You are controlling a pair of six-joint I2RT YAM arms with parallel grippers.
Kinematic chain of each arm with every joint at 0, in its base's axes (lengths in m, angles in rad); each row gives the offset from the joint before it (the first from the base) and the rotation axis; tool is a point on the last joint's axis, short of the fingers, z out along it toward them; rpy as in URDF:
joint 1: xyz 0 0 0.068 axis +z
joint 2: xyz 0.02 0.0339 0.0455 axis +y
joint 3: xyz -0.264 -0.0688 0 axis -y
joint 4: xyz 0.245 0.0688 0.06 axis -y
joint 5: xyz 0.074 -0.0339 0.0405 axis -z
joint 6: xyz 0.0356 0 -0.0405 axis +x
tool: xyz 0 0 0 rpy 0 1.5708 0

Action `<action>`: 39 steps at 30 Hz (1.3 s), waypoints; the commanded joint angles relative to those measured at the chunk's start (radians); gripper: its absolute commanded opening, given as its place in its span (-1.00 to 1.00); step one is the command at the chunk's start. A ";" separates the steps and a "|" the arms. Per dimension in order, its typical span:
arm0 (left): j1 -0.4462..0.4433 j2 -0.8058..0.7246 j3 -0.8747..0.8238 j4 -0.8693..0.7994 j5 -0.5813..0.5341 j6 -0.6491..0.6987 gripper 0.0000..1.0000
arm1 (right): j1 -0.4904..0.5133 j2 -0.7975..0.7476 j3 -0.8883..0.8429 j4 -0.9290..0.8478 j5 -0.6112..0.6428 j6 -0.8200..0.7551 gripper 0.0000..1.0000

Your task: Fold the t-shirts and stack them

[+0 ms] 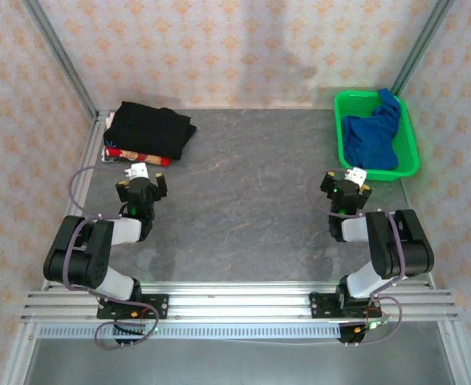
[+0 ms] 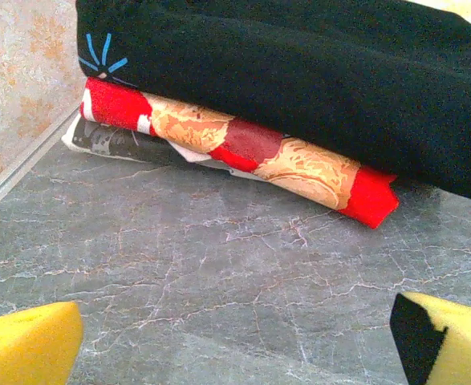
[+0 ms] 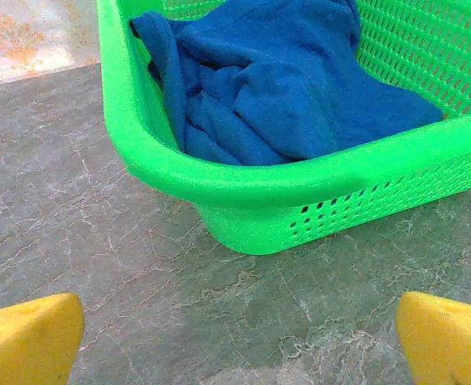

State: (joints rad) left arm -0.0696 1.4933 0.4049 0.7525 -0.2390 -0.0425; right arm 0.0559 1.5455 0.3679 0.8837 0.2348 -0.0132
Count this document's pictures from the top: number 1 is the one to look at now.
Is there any red patterned t-shirt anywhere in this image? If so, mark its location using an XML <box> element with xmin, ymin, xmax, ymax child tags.
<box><xmin>104</xmin><ymin>146</ymin><xmax>171</xmax><ymax>167</ymax></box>

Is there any blue t-shirt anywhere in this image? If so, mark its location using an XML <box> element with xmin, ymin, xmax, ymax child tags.
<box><xmin>341</xmin><ymin>87</ymin><xmax>403</xmax><ymax>171</ymax></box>

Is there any black t-shirt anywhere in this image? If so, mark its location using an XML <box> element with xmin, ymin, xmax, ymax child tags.
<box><xmin>103</xmin><ymin>100</ymin><xmax>198</xmax><ymax>161</ymax></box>

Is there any white folded t-shirt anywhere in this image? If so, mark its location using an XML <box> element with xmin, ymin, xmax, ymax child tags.
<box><xmin>100</xmin><ymin>111</ymin><xmax>118</xmax><ymax>164</ymax></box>

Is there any green plastic basket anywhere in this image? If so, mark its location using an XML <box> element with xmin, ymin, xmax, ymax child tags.
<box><xmin>333</xmin><ymin>90</ymin><xmax>421</xmax><ymax>182</ymax></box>

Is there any grey metal panel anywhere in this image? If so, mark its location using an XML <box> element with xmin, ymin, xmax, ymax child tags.
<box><xmin>22</xmin><ymin>338</ymin><xmax>457</xmax><ymax>385</ymax></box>

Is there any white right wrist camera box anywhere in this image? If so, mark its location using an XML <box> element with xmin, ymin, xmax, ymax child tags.
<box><xmin>346</xmin><ymin>167</ymin><xmax>371</xmax><ymax>186</ymax></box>

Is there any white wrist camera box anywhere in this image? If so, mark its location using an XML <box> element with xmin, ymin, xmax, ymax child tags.
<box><xmin>124</xmin><ymin>161</ymin><xmax>151</xmax><ymax>180</ymax></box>
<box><xmin>346</xmin><ymin>167</ymin><xmax>371</xmax><ymax>186</ymax></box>

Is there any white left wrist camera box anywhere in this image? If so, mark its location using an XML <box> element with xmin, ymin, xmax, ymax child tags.
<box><xmin>124</xmin><ymin>161</ymin><xmax>151</xmax><ymax>180</ymax></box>

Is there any aluminium side rail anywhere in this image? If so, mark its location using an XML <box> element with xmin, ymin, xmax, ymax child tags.
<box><xmin>399</xmin><ymin>182</ymin><xmax>471</xmax><ymax>385</ymax></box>
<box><xmin>0</xmin><ymin>114</ymin><xmax>106</xmax><ymax>385</ymax></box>

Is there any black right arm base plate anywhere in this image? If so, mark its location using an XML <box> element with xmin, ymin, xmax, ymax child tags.
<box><xmin>309</xmin><ymin>291</ymin><xmax>382</xmax><ymax>321</ymax></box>

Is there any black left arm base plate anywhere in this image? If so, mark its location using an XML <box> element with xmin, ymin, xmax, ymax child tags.
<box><xmin>96</xmin><ymin>294</ymin><xmax>170</xmax><ymax>321</ymax></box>

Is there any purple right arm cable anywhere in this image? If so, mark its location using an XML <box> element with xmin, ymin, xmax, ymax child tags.
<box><xmin>307</xmin><ymin>168</ymin><xmax>404</xmax><ymax>347</ymax></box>

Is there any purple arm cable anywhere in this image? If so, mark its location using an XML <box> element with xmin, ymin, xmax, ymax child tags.
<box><xmin>307</xmin><ymin>168</ymin><xmax>404</xmax><ymax>347</ymax></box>
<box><xmin>62</xmin><ymin>165</ymin><xmax>159</xmax><ymax>351</ymax></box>

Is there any black electronics bracket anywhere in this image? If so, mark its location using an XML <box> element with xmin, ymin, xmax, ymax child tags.
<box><xmin>112</xmin><ymin>320</ymin><xmax>148</xmax><ymax>347</ymax></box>
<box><xmin>338</xmin><ymin>319</ymin><xmax>384</xmax><ymax>347</ymax></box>

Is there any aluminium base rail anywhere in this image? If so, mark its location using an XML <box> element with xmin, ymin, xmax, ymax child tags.
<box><xmin>20</xmin><ymin>280</ymin><xmax>461</xmax><ymax>323</ymax></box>

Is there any aluminium frame post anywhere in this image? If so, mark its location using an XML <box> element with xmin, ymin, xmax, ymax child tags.
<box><xmin>21</xmin><ymin>0</ymin><xmax>100</xmax><ymax>120</ymax></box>
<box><xmin>390</xmin><ymin>0</ymin><xmax>456</xmax><ymax>97</ymax></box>

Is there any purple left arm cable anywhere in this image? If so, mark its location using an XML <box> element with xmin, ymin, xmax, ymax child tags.
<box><xmin>62</xmin><ymin>165</ymin><xmax>159</xmax><ymax>351</ymax></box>

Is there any slotted grey cable duct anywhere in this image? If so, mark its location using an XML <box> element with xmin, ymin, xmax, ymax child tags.
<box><xmin>37</xmin><ymin>323</ymin><xmax>343</xmax><ymax>340</ymax></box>

